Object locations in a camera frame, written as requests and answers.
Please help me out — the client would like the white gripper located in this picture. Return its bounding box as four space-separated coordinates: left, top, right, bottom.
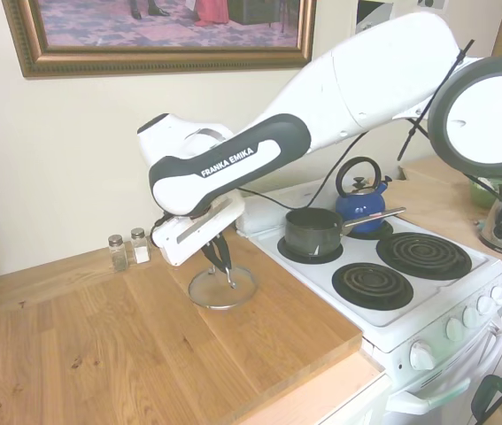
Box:
151 197 247 272

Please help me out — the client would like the glass pot lid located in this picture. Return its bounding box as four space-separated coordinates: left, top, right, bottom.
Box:
187 261 259 311

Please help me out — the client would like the small black coil burner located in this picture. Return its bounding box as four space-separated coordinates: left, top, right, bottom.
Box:
331 262 414 312
276 234 344 263

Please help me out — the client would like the glass salt shaker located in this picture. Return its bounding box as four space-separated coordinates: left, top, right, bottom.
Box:
129 228 151 266

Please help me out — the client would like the glass pepper shaker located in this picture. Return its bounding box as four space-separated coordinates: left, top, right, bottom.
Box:
107 235 127 273

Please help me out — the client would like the blue stovetop kettle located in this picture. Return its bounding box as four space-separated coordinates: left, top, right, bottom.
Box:
335 156 393 236

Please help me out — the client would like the wooden butcher block board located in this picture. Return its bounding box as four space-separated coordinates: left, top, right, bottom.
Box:
0 216 363 425

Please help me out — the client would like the gold framed painting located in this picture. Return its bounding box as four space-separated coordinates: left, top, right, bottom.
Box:
1 0 318 80

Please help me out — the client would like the white electric stove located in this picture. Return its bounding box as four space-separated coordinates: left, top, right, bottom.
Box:
235 179 502 425

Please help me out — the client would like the large white oven knob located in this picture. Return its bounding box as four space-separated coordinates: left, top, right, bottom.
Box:
409 339 437 372

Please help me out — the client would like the green bowl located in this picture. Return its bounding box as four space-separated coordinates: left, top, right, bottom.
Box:
467 176 499 209

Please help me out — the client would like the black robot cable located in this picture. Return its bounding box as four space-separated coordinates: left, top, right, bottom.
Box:
236 38 502 378

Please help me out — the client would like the dark saucepan with metal handle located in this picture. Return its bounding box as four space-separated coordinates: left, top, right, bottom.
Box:
284 206 407 258

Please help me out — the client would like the white oven door handle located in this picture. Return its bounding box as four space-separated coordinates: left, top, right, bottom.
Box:
385 378 473 415

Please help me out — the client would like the large grey shapes wall print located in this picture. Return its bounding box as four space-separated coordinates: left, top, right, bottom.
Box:
350 0 390 35

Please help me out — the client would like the dark green handle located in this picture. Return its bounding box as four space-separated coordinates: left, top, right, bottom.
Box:
473 374 502 425

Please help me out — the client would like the cropped grey shapes wall print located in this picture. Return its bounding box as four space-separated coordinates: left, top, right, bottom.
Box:
413 0 451 12

